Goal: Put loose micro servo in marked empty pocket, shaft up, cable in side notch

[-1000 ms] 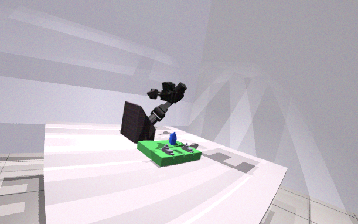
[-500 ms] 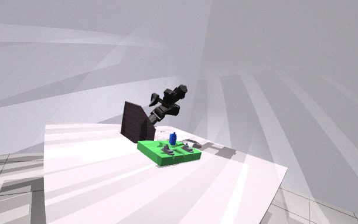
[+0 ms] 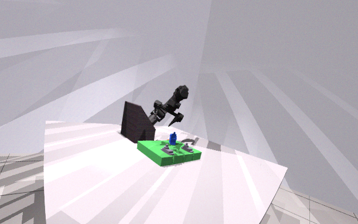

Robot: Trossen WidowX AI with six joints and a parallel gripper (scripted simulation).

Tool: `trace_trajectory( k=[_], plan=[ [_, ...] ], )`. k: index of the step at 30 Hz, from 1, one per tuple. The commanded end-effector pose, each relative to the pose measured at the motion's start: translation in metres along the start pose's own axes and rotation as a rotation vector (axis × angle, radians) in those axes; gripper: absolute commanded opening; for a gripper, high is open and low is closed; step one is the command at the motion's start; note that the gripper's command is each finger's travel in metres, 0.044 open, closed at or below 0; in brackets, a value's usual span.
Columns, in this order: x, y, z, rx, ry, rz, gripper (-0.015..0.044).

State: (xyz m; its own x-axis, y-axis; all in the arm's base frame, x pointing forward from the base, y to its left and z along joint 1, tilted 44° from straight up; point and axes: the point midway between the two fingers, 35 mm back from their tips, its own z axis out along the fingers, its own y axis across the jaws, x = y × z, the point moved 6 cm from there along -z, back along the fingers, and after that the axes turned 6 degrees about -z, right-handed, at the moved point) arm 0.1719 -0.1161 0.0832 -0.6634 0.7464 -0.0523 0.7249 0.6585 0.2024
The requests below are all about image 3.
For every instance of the green flat deck plate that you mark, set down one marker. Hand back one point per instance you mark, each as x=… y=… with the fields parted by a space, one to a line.
x=163 y=154

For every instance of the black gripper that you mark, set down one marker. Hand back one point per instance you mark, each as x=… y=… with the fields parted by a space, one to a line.
x=178 y=116

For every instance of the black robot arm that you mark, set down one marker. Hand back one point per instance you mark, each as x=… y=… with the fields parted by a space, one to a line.
x=179 y=94

